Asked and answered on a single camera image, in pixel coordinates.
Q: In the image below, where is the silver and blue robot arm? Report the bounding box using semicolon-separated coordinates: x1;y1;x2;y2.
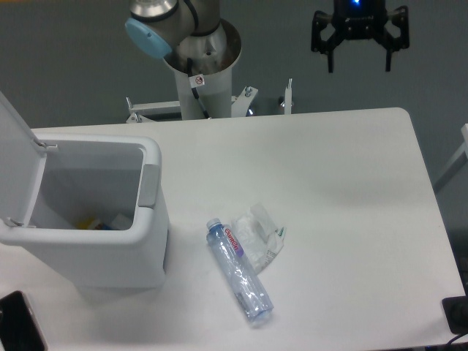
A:
125;1;410;75

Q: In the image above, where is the black phone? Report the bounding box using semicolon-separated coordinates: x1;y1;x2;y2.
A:
1;290;48;350

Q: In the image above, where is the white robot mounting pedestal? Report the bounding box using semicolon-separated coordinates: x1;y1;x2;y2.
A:
125;67;295;124

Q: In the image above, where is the white plastic wrapper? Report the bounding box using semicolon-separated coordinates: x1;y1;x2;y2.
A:
231;203;286;274

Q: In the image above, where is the white trash can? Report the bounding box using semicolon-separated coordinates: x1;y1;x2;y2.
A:
1;98;169;288

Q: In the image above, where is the trash inside can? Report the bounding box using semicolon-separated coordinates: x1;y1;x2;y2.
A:
76;214;133;230

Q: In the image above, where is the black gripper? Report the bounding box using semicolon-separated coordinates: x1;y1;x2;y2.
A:
311;0;410;74

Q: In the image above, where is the white metal frame leg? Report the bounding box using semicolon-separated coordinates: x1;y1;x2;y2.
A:
433;124;467;193

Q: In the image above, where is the black device at table corner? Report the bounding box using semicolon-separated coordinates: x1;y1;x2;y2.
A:
442;296;467;334

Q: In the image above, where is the clear plastic water bottle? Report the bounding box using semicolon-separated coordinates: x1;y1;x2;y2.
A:
206;218;273;326

